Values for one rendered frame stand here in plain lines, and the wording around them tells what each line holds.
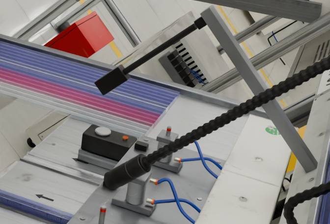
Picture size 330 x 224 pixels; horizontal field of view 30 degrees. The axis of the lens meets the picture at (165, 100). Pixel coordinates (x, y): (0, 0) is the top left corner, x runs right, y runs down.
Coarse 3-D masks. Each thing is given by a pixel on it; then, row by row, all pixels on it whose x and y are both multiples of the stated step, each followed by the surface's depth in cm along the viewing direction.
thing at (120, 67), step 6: (120, 66) 80; (108, 72) 82; (114, 72) 80; (120, 72) 80; (102, 78) 81; (108, 78) 81; (114, 78) 80; (120, 78) 80; (126, 78) 80; (96, 84) 82; (102, 84) 81; (108, 84) 81; (114, 84) 81; (120, 84) 80; (102, 90) 82; (108, 90) 81
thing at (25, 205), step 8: (0, 192) 81; (8, 192) 81; (0, 200) 80; (8, 200) 80; (16, 200) 80; (24, 200) 80; (32, 200) 80; (16, 208) 80; (24, 208) 79; (32, 208) 79; (40, 208) 79; (48, 208) 79; (40, 216) 79; (48, 216) 78; (56, 216) 78; (64, 216) 78; (72, 216) 78
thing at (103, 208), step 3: (102, 207) 62; (105, 207) 62; (102, 210) 62; (105, 210) 62; (102, 213) 62; (105, 213) 62; (99, 216) 62; (102, 216) 62; (99, 219) 62; (102, 219) 62; (99, 222) 62; (102, 222) 62
